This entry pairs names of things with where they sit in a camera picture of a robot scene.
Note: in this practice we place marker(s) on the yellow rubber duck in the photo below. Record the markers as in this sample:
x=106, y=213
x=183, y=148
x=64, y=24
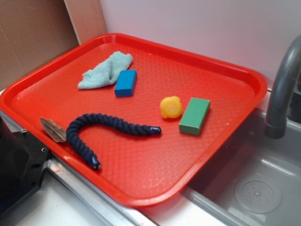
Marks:
x=171, y=107

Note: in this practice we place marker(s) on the green wooden block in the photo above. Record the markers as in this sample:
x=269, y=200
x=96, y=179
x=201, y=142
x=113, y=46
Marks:
x=194, y=116

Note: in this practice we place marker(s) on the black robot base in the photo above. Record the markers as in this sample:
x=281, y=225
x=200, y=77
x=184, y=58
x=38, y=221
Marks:
x=23, y=159

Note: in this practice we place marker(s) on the blue wooden block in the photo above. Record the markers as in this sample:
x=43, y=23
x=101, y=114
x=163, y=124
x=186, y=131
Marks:
x=126, y=82

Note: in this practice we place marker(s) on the red plastic tray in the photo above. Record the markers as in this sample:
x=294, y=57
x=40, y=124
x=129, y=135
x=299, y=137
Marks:
x=136, y=171

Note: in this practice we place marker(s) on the light teal cloth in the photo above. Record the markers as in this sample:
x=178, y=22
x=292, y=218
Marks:
x=107, y=72

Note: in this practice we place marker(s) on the brown wood piece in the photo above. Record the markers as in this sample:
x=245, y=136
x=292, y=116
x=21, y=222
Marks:
x=57, y=133

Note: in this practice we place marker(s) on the grey plastic sink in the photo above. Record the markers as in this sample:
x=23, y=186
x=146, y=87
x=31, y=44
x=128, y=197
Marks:
x=252, y=180

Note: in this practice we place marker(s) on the grey faucet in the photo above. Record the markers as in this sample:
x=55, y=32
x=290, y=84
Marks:
x=285, y=99

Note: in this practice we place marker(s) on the brown cardboard panel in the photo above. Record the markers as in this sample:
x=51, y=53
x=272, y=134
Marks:
x=34, y=32

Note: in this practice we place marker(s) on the dark blue rope toy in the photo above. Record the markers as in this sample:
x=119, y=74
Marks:
x=85, y=152

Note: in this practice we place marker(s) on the metal rail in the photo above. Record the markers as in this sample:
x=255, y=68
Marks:
x=67, y=199

